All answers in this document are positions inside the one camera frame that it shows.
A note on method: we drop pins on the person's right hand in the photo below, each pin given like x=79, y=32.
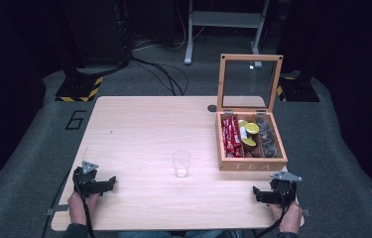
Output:
x=289, y=218

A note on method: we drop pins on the grey table bracket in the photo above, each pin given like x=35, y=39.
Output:
x=56, y=210
x=306, y=213

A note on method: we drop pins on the white metal stand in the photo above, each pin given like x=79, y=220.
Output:
x=224, y=20

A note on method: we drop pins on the yellow-lid capsule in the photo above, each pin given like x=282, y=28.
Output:
x=249, y=142
x=242, y=123

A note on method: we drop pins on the open wooden tea box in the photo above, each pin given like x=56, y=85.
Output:
x=251, y=109

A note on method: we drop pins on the clear plastic cup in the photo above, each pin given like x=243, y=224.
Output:
x=181, y=163

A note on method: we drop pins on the brown capsules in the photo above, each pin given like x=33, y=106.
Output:
x=252, y=151

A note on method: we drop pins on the black stand striped base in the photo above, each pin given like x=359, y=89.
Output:
x=297, y=89
x=81, y=89

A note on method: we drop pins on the person's left hand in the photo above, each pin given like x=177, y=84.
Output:
x=81, y=206

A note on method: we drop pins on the row of dark clear packets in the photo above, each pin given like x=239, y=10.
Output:
x=268, y=137

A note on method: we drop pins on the bunch of red stick packets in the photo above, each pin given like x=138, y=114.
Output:
x=230, y=136

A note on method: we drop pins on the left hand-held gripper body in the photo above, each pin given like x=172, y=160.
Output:
x=86, y=183

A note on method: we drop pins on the dark round table grommet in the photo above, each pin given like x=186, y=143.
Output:
x=212, y=108

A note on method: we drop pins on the yellow tea packets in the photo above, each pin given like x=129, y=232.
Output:
x=252, y=128

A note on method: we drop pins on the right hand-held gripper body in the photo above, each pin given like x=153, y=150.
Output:
x=282, y=191

